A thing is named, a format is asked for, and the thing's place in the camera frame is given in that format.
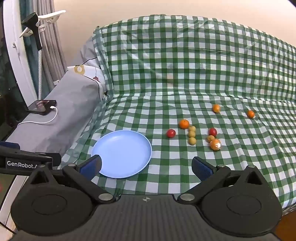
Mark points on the plastic orange mandarin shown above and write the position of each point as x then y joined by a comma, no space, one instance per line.
215,144

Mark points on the white framed glass door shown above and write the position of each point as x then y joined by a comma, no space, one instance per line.
22,69

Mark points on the green white checked cloth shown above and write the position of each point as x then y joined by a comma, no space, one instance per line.
185,69

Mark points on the white plastic hanger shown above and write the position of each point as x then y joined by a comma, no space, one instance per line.
52,15

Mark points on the grey white floral pillow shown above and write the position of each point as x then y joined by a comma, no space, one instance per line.
89,69

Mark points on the small yellow plum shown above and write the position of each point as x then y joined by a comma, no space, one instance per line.
192,141
191,134
210,138
192,128

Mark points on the light blue plate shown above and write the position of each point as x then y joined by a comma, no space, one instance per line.
120,150

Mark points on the red tomato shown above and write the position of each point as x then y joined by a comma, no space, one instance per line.
171,133
212,132

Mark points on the large orange mandarin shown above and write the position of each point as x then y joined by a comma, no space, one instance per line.
184,124

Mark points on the small orange mandarin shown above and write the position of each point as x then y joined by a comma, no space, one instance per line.
250,114
216,108

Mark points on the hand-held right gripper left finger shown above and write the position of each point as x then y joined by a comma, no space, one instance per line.
91,166

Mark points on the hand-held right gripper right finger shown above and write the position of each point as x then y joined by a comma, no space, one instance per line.
203,168

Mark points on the grey curtain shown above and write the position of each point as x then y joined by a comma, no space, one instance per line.
54,46

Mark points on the teal curtain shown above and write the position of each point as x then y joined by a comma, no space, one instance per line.
29,53

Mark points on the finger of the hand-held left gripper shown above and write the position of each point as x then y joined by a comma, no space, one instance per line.
57,161

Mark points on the black smartphone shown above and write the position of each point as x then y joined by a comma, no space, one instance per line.
39,106

